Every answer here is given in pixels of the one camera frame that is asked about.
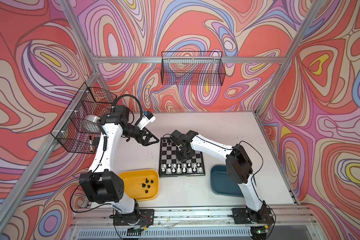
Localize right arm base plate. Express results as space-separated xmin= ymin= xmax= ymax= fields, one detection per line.
xmin=231 ymin=207 xmax=275 ymax=225

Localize white roll in basket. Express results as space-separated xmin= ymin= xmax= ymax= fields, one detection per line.
xmin=84 ymin=115 xmax=101 ymax=124

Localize teal plastic tray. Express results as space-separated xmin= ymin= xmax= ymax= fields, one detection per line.
xmin=210 ymin=165 xmax=244 ymax=198

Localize black wire basket left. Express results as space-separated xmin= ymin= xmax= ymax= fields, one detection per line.
xmin=51 ymin=83 xmax=117 ymax=154

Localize black marker in basket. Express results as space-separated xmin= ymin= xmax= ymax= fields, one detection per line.
xmin=89 ymin=135 xmax=94 ymax=153

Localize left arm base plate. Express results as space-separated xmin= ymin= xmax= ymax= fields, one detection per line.
xmin=110 ymin=209 xmax=155 ymax=227

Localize black white chess board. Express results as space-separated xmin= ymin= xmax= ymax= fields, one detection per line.
xmin=159 ymin=137 xmax=206 ymax=178

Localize black wire basket back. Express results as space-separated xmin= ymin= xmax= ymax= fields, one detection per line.
xmin=161 ymin=50 xmax=226 ymax=86

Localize black wire basket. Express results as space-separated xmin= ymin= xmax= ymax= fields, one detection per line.
xmin=51 ymin=83 xmax=117 ymax=154
xmin=161 ymin=50 xmax=226 ymax=86

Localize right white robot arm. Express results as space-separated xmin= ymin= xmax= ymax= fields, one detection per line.
xmin=170 ymin=130 xmax=267 ymax=223

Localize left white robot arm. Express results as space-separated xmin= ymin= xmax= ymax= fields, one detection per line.
xmin=79 ymin=95 xmax=160 ymax=225

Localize yellow plastic tray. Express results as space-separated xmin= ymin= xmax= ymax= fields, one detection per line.
xmin=119 ymin=169 xmax=159 ymax=202

